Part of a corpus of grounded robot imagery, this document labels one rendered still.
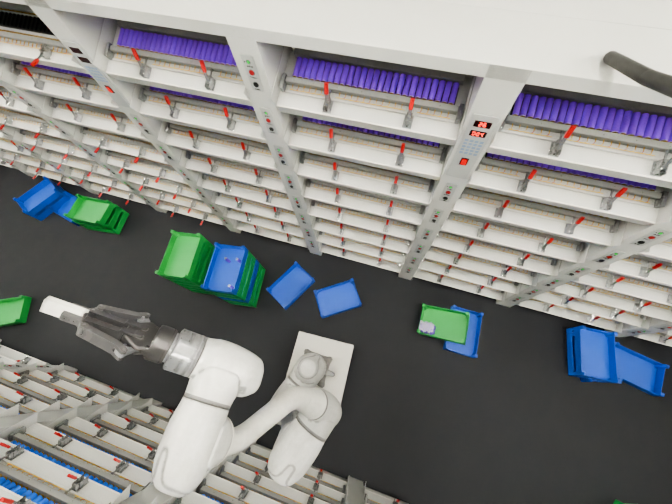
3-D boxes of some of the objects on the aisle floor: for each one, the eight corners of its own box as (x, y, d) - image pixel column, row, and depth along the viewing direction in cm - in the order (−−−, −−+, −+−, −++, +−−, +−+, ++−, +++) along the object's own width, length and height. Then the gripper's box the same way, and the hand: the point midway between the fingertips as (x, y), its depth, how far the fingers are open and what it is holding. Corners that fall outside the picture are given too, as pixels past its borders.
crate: (286, 310, 225) (283, 308, 218) (268, 291, 231) (265, 288, 224) (315, 281, 232) (314, 278, 225) (297, 264, 238) (295, 260, 231)
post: (410, 280, 228) (533, 70, 70) (398, 276, 229) (489, 63, 71) (416, 255, 234) (540, 13, 76) (404, 252, 236) (500, 9, 78)
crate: (473, 358, 206) (477, 357, 198) (442, 349, 209) (445, 348, 201) (479, 315, 216) (484, 313, 208) (450, 306, 219) (453, 304, 211)
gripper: (186, 316, 71) (71, 272, 63) (168, 356, 60) (24, 307, 51) (173, 340, 73) (59, 299, 65) (152, 383, 61) (11, 340, 53)
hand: (65, 310), depth 59 cm, fingers closed
